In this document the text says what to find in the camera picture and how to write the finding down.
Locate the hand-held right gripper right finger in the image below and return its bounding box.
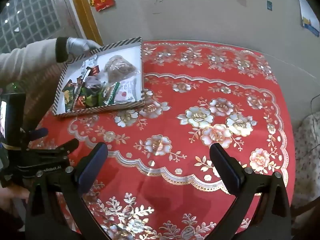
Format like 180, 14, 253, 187
209, 144, 292, 240

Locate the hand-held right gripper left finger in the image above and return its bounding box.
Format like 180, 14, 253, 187
24, 142, 108, 240

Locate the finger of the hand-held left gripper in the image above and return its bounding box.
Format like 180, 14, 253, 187
24, 138, 80, 158
24, 127, 49, 142

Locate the large red-brown snack packet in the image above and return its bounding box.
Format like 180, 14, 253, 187
75, 94, 88, 109

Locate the long dark green packet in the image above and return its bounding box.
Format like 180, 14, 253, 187
62, 79, 78, 112

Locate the black and green snack packet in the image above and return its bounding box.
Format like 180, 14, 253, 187
82, 87, 104, 107

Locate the silver packet with green edges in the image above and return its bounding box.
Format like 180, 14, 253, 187
101, 81, 121, 105

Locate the small red snack packet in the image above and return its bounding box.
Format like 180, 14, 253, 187
86, 65, 100, 77

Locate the white snack packet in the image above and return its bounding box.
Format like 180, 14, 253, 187
114, 78, 138, 104

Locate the clear bag of brown snacks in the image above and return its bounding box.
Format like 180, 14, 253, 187
104, 55, 140, 83

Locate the striped gift box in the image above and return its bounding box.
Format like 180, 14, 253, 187
53, 36, 146, 118

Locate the another person's forearm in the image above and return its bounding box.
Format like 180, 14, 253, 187
0, 37, 69, 90

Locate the person's left hand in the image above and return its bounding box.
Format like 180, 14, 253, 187
0, 186, 29, 209

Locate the red floral tablecloth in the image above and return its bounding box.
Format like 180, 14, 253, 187
26, 40, 297, 240

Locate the chair with floral cushion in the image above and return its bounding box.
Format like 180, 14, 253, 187
291, 112, 320, 220

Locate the black cable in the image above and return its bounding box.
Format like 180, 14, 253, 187
309, 94, 320, 112

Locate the glass block wall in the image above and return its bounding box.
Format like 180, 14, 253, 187
0, 0, 62, 53

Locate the wooden door frame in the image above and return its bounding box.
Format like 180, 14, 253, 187
67, 0, 103, 45

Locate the wall calendar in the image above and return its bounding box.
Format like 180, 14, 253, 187
296, 0, 320, 37

